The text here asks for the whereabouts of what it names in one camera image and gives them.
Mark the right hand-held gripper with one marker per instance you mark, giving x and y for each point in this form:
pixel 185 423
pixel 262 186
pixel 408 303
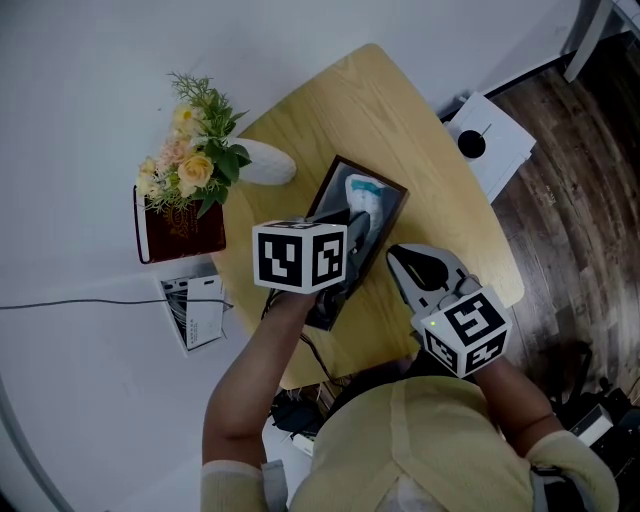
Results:
pixel 465 335

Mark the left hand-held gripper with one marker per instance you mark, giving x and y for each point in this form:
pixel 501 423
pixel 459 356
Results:
pixel 295 255

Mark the white plastic bag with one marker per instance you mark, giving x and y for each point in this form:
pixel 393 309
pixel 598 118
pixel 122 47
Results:
pixel 367 200

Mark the dark brown tissue box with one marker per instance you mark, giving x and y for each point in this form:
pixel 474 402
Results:
pixel 387 227

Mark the person's left forearm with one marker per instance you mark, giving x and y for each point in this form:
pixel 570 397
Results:
pixel 250 390

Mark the person's right forearm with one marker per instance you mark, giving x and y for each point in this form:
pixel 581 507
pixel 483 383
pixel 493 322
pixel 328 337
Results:
pixel 520 410

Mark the white safe box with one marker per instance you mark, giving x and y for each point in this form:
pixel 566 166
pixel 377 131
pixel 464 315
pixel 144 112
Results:
pixel 500 150

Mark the black and white rectangular block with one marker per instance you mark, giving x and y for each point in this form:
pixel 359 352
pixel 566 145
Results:
pixel 592 425

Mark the white ribbed vase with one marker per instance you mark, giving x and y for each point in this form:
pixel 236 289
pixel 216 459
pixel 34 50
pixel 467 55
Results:
pixel 270 165

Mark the yellow flower bouquet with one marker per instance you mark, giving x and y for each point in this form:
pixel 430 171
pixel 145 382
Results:
pixel 195 165

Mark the dark red hardcover book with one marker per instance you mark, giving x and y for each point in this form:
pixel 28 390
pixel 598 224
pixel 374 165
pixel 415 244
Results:
pixel 180 242

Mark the person's yellow knit cardigan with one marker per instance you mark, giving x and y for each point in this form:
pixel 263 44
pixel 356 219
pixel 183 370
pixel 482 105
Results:
pixel 425 450

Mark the black router with antennas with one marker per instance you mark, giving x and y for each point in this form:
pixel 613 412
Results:
pixel 295 412

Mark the black office chair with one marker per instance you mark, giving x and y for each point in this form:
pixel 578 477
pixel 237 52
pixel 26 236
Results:
pixel 620 400

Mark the white floor device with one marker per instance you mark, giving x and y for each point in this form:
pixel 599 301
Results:
pixel 280 450

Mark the white desk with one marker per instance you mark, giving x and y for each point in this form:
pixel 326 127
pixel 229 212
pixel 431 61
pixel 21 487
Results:
pixel 587 45

